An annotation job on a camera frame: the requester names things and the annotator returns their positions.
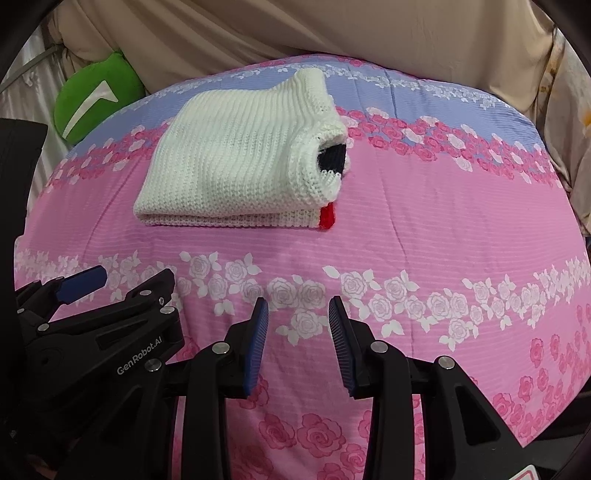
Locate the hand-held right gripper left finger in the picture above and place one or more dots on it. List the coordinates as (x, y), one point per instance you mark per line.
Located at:
(256, 341)

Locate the beige bed sheet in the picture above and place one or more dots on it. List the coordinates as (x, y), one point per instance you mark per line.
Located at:
(300, 32)

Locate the pink floral blanket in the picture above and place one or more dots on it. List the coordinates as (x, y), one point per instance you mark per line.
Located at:
(392, 258)

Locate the green cushion with white mark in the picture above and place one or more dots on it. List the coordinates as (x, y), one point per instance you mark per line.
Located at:
(92, 97)

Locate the white red navy knit sweater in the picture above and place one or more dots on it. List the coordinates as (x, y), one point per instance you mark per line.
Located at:
(240, 170)

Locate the beige floral cloth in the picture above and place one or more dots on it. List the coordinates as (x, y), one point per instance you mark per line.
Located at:
(572, 115)

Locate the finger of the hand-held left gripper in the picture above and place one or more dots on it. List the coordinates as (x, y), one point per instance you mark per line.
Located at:
(83, 282)
(138, 304)

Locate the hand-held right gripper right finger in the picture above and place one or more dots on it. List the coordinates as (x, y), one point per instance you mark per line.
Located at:
(339, 341)

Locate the grey pleated curtain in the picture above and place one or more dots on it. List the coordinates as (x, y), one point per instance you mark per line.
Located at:
(32, 78)

